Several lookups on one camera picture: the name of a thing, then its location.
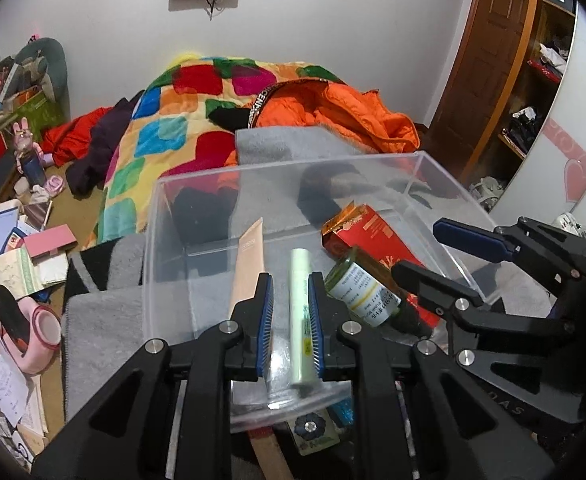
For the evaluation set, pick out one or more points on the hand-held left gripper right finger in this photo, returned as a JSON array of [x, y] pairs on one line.
[[315, 325]]

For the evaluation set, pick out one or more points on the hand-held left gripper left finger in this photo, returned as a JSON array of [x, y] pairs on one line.
[[265, 325]]

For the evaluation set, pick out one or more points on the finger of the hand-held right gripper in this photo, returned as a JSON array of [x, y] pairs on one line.
[[473, 240], [438, 290]]

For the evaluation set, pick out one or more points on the light green tube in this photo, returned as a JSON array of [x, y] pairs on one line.
[[300, 310]]

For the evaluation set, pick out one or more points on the amber glass bottle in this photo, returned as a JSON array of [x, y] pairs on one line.
[[358, 287]]

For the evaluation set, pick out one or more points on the clear plastic box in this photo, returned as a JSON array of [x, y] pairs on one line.
[[198, 300]]

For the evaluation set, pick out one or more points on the white sneaker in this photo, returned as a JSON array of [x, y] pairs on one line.
[[485, 192], [570, 225]]

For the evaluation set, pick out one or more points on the beige cosmetic tube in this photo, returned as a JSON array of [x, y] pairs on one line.
[[248, 260]]

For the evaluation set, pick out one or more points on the red cardboard box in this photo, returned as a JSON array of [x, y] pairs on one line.
[[373, 235]]

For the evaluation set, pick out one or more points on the floral printed card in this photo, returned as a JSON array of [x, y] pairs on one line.
[[313, 435]]

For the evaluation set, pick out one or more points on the dark clothes pile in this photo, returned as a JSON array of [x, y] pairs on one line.
[[523, 130]]

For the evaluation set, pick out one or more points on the light brown flat stick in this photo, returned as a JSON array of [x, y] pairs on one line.
[[270, 455]]

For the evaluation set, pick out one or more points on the wooden open shelf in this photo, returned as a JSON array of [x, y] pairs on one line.
[[535, 95]]

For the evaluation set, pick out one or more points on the grey blanket with black pattern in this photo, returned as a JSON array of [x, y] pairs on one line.
[[103, 340]]

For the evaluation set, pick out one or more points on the white wardrobe door pink hearts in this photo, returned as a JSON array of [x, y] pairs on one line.
[[583, 110]]

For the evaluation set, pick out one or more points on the orange puffer jacket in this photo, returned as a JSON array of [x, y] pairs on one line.
[[353, 115]]

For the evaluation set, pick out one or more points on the wooden door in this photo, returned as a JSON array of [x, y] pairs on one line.
[[488, 60]]

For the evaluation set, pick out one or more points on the red folded item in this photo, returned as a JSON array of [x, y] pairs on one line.
[[545, 71]]

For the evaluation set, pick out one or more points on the white cloth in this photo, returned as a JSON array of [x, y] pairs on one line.
[[553, 55]]

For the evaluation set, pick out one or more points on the colourful patchwork blanket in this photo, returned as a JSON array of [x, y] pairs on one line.
[[173, 130]]

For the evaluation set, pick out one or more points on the pink notebook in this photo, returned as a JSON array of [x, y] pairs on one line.
[[50, 242]]

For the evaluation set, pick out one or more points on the dark purple cloth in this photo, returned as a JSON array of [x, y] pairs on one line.
[[103, 145]]

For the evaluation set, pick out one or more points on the green edged paper pad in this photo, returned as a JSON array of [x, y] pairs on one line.
[[23, 272]]

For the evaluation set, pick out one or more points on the small brown notebook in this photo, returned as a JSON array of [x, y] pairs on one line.
[[39, 215]]

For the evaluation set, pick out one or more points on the small pink toy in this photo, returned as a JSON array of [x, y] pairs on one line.
[[53, 186]]

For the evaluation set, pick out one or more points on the black oblong brush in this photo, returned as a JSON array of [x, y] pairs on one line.
[[10, 317]]

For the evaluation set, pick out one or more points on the white loose papers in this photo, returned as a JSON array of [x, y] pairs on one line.
[[3, 390]]

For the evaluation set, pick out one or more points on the red cloth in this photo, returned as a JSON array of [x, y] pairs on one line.
[[73, 135]]

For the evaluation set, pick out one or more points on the pink bunny figure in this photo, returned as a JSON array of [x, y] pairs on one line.
[[28, 152]]

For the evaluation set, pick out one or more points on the green cardboard box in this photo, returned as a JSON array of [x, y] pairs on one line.
[[38, 110]]

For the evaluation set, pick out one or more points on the grey green plush pillow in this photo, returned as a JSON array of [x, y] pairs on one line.
[[55, 70]]

